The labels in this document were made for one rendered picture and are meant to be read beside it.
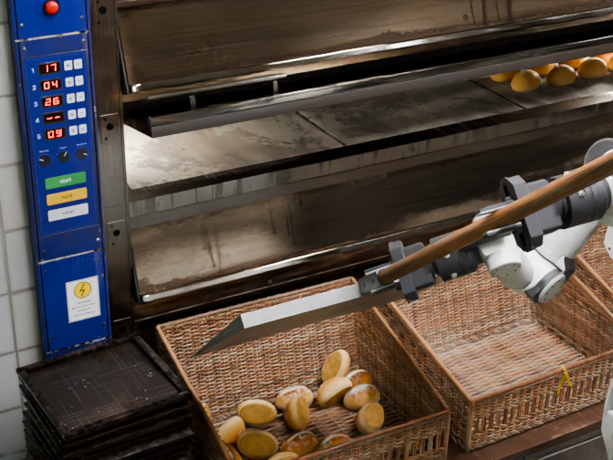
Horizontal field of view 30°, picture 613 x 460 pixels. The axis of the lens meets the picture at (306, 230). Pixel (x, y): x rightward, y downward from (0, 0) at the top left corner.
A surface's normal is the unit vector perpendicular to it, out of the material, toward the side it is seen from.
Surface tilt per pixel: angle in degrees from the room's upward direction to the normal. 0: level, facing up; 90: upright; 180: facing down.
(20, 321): 90
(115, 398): 0
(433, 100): 0
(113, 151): 90
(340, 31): 70
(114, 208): 90
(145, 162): 0
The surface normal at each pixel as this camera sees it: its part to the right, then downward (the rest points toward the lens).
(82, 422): 0.02, -0.89
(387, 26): 0.47, 0.08
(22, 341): 0.49, 0.41
